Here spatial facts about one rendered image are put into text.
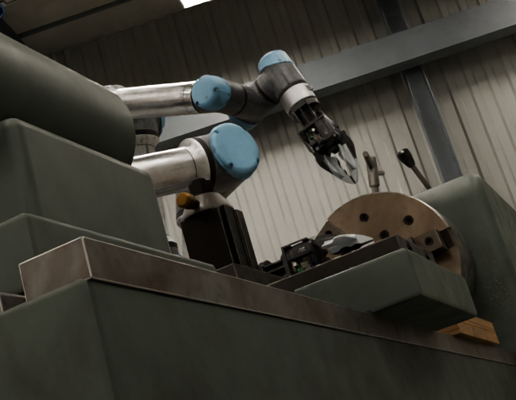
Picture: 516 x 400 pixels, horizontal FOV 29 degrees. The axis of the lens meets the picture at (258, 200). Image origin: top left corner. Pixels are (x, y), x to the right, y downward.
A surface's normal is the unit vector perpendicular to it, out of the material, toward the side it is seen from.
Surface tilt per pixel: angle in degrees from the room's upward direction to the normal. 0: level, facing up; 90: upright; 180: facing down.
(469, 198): 90
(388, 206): 90
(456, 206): 90
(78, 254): 90
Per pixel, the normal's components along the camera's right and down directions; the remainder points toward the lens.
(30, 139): 0.87, -0.37
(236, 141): 0.57, -0.43
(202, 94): -0.59, -0.09
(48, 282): -0.41, -0.18
